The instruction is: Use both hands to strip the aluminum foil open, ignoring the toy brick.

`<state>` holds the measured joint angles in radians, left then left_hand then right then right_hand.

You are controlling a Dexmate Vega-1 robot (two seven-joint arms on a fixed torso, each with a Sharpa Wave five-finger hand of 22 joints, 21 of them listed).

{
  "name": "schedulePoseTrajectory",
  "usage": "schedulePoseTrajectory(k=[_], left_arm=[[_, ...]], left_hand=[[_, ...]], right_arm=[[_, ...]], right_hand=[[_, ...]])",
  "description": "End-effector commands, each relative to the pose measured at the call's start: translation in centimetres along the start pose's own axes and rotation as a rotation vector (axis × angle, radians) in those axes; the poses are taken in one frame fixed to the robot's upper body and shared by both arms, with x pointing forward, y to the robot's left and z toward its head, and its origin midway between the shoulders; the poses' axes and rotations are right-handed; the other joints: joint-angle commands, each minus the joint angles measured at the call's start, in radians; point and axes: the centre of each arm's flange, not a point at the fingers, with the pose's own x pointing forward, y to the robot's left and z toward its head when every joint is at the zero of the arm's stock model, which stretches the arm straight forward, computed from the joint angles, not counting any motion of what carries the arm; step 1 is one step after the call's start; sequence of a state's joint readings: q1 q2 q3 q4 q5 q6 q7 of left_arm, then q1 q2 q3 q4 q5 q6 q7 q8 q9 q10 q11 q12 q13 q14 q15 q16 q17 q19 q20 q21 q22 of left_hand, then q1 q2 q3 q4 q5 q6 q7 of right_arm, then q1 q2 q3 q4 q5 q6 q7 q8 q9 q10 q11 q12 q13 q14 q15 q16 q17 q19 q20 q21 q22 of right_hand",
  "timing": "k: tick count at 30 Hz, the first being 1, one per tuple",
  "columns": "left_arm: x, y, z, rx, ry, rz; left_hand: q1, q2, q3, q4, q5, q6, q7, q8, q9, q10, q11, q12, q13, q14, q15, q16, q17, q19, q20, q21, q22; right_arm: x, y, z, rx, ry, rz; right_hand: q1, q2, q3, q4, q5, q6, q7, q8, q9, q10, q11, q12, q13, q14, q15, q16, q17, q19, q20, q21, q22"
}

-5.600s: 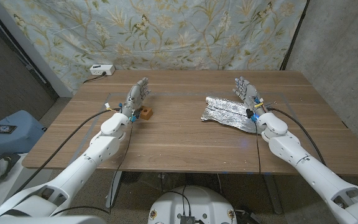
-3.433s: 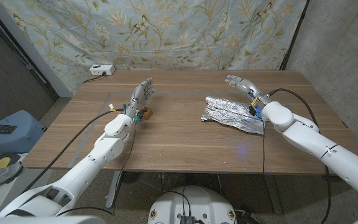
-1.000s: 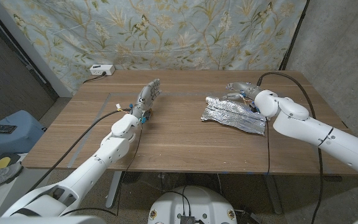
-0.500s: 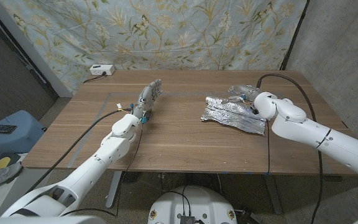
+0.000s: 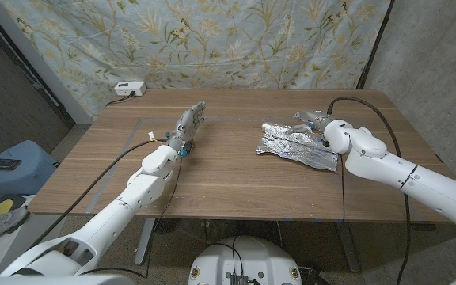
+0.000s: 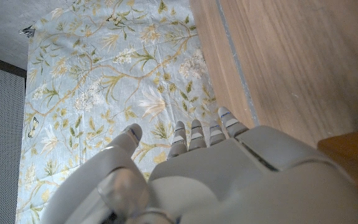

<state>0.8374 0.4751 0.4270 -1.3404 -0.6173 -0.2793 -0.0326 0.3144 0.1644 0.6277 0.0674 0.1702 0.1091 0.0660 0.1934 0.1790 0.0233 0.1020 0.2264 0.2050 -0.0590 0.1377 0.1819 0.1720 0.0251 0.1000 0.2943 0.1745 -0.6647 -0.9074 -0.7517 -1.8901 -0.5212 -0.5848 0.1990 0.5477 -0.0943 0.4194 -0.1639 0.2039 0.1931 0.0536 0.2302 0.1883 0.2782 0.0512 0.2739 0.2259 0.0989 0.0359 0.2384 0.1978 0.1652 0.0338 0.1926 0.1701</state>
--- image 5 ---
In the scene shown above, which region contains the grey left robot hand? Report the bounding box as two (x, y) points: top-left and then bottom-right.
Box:
(166, 101), (208, 158)

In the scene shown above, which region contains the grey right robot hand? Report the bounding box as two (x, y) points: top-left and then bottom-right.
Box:
(292, 110), (336, 135)

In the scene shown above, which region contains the crinkled aluminum foil sheet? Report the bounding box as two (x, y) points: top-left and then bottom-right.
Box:
(255, 122), (340, 173)

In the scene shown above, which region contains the white power strip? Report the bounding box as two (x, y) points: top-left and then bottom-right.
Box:
(113, 82), (148, 97)

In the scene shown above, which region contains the floral printed backdrop cloth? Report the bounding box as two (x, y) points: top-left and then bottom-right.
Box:
(0, 0), (391, 120)

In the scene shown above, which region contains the black backdrop pole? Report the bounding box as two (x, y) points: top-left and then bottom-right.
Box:
(355, 0), (395, 90)

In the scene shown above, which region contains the black round fan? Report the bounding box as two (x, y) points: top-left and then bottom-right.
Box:
(154, 217), (182, 235)

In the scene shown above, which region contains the grey metal table leg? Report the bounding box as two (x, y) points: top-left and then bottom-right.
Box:
(334, 221), (362, 274)
(134, 217), (158, 265)

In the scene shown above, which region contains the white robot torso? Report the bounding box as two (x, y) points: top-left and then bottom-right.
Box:
(188, 236), (303, 285)

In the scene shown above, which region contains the black box under table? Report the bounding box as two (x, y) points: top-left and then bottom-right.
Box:
(301, 265), (334, 285)

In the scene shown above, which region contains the blue plastic container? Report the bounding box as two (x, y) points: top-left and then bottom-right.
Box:
(0, 139), (59, 198)

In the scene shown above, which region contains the white floor platform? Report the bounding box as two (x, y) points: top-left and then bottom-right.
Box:
(0, 215), (69, 274)

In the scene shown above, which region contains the black flat device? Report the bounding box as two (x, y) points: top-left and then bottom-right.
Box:
(0, 158), (23, 171)

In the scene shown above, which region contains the black slipper yellow insole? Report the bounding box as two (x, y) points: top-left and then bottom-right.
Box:
(0, 197), (27, 218)

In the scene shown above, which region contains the black power strip cord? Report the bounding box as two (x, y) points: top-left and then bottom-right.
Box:
(104, 91), (136, 107)

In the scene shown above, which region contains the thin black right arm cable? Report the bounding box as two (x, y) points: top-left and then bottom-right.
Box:
(338, 153), (347, 222)

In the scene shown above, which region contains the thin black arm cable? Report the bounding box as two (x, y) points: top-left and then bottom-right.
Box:
(338, 153), (347, 222)
(79, 154), (184, 278)

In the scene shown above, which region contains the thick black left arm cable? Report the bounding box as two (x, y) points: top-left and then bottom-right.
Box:
(29, 137), (169, 249)

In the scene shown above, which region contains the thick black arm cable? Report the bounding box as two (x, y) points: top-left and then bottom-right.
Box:
(326, 96), (412, 285)
(29, 137), (169, 249)

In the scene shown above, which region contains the black torso cable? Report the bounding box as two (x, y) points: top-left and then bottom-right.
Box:
(211, 236), (245, 275)

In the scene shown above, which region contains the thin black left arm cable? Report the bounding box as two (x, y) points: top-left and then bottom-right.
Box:
(79, 154), (184, 278)

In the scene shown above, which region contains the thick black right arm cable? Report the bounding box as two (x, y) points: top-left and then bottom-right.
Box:
(326, 96), (412, 285)

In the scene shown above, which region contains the grey wall post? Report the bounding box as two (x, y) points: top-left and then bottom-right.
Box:
(0, 0), (94, 124)

